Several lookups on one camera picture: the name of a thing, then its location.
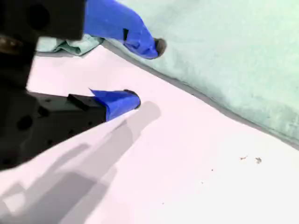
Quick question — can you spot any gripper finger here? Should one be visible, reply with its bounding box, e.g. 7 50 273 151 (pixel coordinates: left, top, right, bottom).
83 0 167 60
35 88 142 156

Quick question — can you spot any pale green T-shirt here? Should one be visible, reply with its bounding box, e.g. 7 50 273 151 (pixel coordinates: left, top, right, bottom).
36 0 299 151

